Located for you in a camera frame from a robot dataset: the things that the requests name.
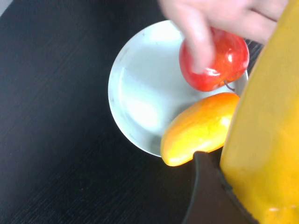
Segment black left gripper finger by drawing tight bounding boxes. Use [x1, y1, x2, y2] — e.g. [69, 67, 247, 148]
[182, 151, 257, 224]

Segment yellow banana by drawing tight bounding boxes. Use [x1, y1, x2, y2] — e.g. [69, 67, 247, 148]
[219, 0, 299, 224]

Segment person's right hand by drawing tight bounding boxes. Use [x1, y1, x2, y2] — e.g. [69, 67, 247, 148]
[158, 0, 289, 73]

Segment orange yellow mango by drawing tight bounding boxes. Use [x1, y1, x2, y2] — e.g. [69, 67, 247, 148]
[160, 92, 241, 167]

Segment white round plate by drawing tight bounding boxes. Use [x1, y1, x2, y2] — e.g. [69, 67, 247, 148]
[107, 20, 249, 157]

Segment red apple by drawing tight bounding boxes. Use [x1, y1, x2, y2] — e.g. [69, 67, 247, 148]
[179, 27, 250, 92]

